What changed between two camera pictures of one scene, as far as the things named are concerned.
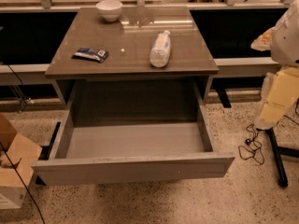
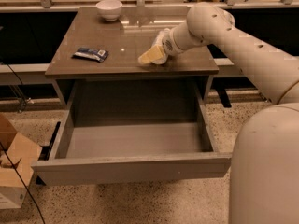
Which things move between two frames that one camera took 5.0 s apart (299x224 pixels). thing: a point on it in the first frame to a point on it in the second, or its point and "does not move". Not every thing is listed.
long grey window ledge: [249, 67] does not move
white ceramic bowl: [109, 9] does not move
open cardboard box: [22, 154] does not move
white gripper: [287, 42] to [165, 43]
